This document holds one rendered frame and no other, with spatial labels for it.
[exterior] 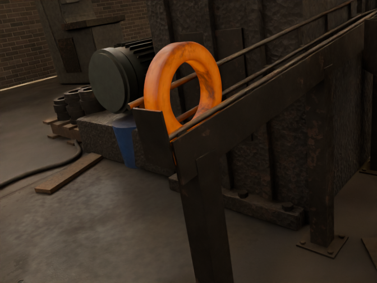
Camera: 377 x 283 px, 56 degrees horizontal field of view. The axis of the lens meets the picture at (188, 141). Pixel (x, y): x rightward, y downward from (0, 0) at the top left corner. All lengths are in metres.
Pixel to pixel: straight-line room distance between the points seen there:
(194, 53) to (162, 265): 0.85
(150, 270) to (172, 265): 0.08
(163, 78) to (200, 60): 0.10
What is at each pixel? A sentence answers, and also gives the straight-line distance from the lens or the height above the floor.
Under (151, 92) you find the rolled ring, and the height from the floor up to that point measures 0.70.
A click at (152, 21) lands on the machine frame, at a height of 0.79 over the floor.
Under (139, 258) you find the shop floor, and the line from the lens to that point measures 1.37.
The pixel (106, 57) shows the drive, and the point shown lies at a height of 0.64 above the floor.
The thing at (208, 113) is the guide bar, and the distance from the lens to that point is 0.65.
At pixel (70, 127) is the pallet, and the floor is 0.14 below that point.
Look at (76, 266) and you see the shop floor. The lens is 1.44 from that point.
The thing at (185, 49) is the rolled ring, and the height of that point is 0.75.
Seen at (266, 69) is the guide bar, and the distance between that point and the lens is 0.92.
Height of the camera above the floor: 0.82
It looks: 20 degrees down
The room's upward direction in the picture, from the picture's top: 9 degrees counter-clockwise
